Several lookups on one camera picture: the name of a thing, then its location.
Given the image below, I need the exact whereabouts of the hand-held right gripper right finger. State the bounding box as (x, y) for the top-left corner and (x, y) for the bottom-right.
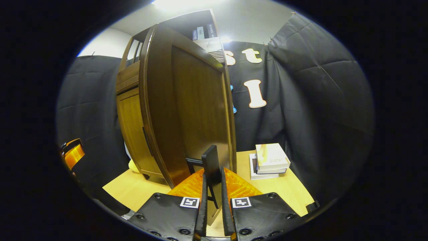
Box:
(220, 167), (301, 241)

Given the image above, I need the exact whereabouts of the thick white book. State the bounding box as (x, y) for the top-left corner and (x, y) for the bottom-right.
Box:
(255, 143), (291, 171)

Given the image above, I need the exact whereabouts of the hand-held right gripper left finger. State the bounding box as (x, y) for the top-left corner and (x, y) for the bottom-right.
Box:
(129, 167), (208, 241)

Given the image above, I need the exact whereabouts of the wooden cabinet door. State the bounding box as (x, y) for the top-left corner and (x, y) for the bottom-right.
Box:
(116, 88), (164, 178)
(140, 24), (237, 210)

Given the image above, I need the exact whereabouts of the wooden double-door shoe cabinet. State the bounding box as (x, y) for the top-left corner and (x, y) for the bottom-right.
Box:
(115, 9), (231, 184)

